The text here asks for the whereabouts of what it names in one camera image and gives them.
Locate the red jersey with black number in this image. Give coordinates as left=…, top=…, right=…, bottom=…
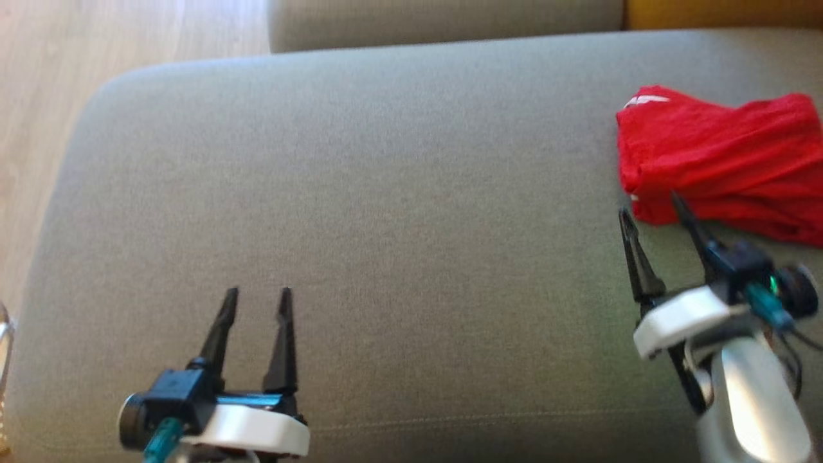
left=615, top=85, right=823, bottom=224

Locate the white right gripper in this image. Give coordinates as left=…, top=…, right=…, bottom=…
left=618, top=191, right=750, bottom=413

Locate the white woven laundry basket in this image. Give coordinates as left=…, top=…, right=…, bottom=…
left=0, top=300, right=15, bottom=455

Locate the teal plug cable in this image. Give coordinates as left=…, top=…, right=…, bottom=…
left=745, top=283, right=823, bottom=401
left=141, top=416, right=188, bottom=463

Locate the left teal plug cable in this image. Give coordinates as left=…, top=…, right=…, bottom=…
left=141, top=416, right=188, bottom=463

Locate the yellow sofa cushion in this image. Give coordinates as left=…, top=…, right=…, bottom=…
left=622, top=0, right=823, bottom=32

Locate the grey sofa seat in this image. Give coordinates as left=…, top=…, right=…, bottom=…
left=6, top=29, right=823, bottom=463

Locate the grey sofa back cushion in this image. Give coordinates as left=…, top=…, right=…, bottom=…
left=266, top=0, right=626, bottom=54

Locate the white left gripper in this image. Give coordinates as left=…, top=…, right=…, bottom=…
left=185, top=287, right=311, bottom=460

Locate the right teal plug cable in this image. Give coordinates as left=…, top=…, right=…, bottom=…
left=745, top=283, right=823, bottom=401

